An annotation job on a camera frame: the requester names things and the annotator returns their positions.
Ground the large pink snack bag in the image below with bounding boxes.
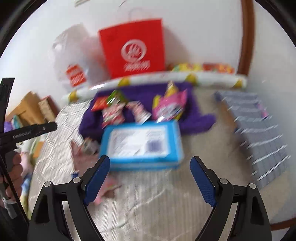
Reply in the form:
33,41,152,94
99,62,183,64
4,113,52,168
71,138,121,205

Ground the red snack packet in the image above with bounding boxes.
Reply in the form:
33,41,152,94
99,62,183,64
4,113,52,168
91,96,108,112

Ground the light pink snack packet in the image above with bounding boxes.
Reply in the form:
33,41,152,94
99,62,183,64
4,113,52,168
126,101,152,124

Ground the green snack packet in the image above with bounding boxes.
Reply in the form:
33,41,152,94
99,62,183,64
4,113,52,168
106,90,129,106

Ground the pink white snack packet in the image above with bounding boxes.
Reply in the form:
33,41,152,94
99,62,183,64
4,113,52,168
102,103,125,128

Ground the yellow snack packet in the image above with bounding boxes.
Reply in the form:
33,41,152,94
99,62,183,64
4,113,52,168
164,81,179,97

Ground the person's left hand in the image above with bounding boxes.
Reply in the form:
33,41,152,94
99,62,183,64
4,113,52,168
6,151,23,201

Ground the grey checked folded cloth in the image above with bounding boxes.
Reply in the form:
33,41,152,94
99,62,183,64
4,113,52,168
214,90,290,189

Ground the blue cardboard box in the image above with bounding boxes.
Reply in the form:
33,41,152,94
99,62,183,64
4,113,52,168
99,120,184,171

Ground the white Miniso plastic bag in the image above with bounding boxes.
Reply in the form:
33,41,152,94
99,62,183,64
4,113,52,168
51,23,110,92

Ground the purple fabric tray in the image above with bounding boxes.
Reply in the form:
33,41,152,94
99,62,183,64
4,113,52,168
79,82,216,143

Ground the rolled duck print paper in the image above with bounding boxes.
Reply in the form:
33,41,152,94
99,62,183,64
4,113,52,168
62,71,247,104

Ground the red paper shopping bag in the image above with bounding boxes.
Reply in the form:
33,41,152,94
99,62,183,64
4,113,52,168
98,8,165,78

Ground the orange chips bag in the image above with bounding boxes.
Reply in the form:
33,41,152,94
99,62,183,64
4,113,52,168
202,63,235,74

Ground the yellow chips bag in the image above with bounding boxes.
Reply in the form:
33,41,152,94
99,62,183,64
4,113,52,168
171,63,203,72

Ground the wooden chair frame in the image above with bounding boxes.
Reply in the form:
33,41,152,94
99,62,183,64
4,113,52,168
5,91,46,126

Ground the patterned picture frame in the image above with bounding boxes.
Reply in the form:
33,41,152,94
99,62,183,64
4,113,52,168
38,95,59,122

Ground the brown wooden door frame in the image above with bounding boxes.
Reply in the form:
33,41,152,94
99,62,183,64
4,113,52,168
237,0,255,76

